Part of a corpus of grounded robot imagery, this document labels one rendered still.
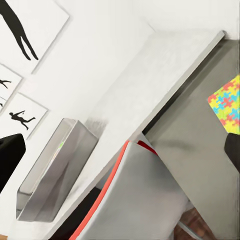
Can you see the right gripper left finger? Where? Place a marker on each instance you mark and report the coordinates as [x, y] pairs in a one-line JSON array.
[[12, 150]]

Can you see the toy box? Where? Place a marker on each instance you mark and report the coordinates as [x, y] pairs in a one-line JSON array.
[[53, 174]]

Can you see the desk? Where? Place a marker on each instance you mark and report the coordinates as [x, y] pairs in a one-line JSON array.
[[163, 94]]

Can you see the swivel chair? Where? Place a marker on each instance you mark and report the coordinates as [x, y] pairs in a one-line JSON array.
[[141, 200]]

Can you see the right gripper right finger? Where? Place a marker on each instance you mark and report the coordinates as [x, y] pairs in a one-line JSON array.
[[232, 149]]

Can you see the jigsaw puzzle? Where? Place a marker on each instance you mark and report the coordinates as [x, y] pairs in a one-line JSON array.
[[226, 104]]

